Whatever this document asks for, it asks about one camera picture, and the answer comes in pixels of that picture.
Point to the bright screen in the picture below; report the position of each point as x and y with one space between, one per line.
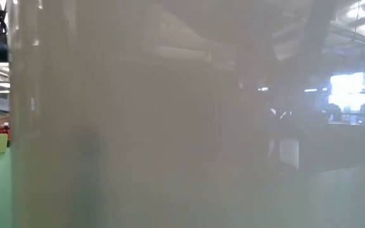
348 92

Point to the clear plastic bin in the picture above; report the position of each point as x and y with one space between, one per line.
138 126

